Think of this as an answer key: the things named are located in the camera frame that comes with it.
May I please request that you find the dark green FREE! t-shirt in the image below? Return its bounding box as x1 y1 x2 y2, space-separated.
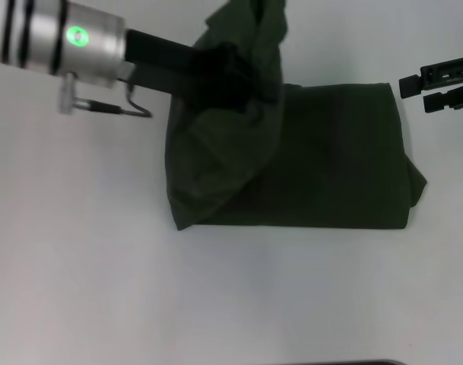
164 0 430 232

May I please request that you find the dark robot torso edge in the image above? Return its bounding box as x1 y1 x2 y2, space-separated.
223 359 401 365

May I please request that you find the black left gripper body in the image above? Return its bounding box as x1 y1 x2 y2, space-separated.
124 29 255 111

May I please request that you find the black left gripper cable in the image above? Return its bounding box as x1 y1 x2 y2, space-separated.
119 78 154 119

